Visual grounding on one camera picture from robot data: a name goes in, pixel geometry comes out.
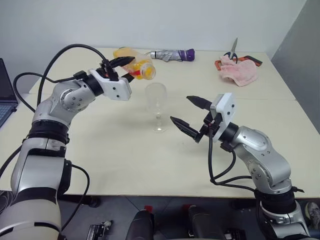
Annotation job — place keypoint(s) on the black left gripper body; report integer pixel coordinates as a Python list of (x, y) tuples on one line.
[(110, 71)]

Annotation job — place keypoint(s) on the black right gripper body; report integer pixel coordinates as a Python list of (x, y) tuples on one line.
[(212, 122)]

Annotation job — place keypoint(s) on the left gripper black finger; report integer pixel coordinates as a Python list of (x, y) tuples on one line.
[(122, 62), (130, 78)]

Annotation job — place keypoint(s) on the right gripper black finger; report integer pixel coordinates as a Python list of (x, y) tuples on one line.
[(201, 103), (186, 126)]

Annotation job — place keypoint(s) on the clear bottle with yellow drink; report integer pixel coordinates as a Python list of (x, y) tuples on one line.
[(145, 67)]

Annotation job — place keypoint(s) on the clear wine glass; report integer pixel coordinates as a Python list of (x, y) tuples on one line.
[(156, 93)]

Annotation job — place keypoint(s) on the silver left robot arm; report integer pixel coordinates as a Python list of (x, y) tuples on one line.
[(62, 100)]

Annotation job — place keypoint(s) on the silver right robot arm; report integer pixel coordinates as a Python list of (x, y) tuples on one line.
[(262, 150)]

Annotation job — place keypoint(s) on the folded silver purple umbrella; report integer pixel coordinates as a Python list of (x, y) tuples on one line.
[(172, 54)]

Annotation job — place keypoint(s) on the pink towel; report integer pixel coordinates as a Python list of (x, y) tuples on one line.
[(240, 72)]

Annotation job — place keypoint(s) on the orange and black tool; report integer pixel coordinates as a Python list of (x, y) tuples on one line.
[(253, 60)]

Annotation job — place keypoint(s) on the dark rounded shape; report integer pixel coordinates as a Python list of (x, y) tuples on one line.
[(202, 222), (140, 225)]

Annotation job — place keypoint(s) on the dark laptop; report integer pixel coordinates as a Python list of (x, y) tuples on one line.
[(5, 100)]

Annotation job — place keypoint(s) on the white grey shoe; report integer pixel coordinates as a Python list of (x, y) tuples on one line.
[(312, 212)]

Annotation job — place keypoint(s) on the black device with white knob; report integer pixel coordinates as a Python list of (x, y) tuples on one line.
[(98, 230)]

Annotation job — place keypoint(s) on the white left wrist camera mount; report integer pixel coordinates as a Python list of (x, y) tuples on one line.
[(117, 88)]

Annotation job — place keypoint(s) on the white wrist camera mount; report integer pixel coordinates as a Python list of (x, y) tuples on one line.
[(226, 107), (117, 88)]

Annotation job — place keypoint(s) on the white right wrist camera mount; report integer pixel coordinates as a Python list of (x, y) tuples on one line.
[(226, 107)]

